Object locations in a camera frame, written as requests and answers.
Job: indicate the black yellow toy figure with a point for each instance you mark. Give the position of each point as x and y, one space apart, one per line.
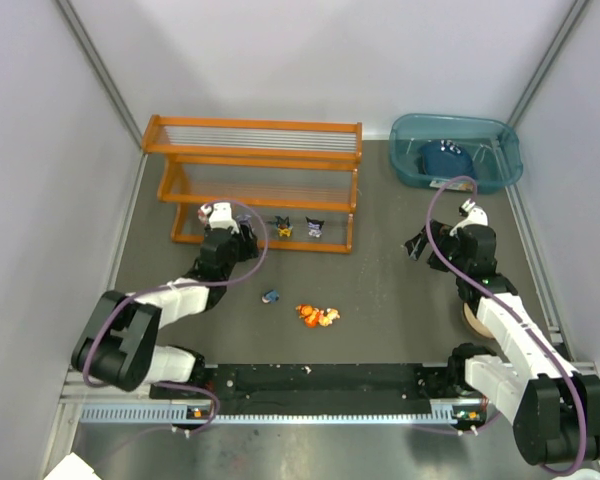
282 225

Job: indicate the tan rabbit toy figure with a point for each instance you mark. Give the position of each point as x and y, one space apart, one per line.
332 314

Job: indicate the teal plastic bin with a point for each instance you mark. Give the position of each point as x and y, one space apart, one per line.
493 146

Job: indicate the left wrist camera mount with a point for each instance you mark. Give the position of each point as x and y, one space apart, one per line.
221 217

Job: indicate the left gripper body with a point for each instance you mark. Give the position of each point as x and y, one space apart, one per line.
247 240

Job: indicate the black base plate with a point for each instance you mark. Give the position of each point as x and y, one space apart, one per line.
332 389

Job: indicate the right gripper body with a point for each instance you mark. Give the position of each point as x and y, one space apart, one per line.
431 241

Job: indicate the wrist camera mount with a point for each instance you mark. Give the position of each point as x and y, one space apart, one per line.
472 214
221 217

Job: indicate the white object bottom left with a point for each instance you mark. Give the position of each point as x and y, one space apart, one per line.
72 467

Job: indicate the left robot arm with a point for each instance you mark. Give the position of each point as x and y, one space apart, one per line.
118 345

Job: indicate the round wooden disc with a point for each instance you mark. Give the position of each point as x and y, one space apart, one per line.
474 324

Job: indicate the dark blue cloth bag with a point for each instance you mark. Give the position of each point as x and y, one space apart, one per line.
445 158

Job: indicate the orange wooden shelf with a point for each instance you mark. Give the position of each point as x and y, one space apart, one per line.
286 168

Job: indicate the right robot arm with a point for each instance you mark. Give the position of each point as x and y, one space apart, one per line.
553 408

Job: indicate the blue donkey toy figure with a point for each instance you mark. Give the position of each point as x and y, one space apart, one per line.
270 296

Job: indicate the grey slotted cable duct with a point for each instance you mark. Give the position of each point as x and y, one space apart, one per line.
438 414

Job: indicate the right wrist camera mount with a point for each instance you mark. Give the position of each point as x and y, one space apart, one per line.
472 214

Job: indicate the purple black toy figure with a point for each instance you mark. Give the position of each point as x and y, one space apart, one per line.
315 227

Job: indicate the purple bunny toy figure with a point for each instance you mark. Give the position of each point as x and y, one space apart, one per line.
244 219

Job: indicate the pink bunny toy figure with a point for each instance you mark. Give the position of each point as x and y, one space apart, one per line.
203 215

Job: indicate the yellow bear toy figure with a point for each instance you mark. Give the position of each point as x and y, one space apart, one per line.
309 314

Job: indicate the orange tiger toy figure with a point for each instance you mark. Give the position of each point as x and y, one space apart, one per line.
324 319

